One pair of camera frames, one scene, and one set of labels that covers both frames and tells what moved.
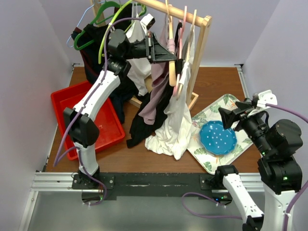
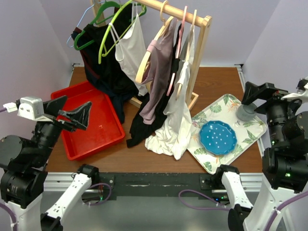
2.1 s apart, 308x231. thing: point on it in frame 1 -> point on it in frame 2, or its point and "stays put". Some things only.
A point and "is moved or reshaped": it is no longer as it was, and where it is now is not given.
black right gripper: x=228 y=116 -> x=275 y=97
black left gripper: x=155 y=51 -> x=78 y=117
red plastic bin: x=110 y=127 stays put
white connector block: x=147 y=22 -> x=30 y=107
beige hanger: x=172 y=66 -> x=143 y=63
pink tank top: x=147 y=114 is moved or reshaped
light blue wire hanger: x=82 y=19 stays put
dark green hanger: x=95 y=20 stays put
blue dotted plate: x=215 y=139 stays put
